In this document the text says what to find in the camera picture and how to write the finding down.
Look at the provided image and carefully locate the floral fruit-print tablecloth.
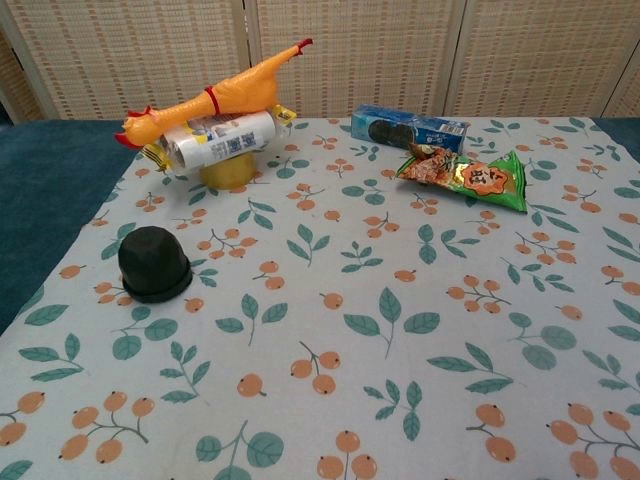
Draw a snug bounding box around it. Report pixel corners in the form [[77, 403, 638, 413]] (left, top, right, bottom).
[[0, 115, 640, 480]]

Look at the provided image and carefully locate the black bowl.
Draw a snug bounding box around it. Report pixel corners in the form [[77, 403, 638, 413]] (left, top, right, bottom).
[[118, 225, 193, 304]]

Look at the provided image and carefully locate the blue cookie box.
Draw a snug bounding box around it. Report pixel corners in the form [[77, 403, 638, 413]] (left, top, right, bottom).
[[349, 103, 471, 153]]

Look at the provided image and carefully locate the woven folding screen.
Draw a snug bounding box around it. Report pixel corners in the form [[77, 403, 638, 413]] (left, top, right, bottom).
[[0, 0, 640, 121]]

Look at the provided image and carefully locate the green snack bag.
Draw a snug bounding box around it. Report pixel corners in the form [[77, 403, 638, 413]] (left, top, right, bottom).
[[395, 141, 530, 215]]

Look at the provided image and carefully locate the yellow rubber chicken toy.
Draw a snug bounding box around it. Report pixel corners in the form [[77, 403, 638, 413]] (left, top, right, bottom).
[[113, 36, 314, 150]]

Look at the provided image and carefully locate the white candy-shaped snack package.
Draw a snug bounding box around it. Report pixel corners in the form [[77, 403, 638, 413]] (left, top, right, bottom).
[[141, 103, 296, 176]]

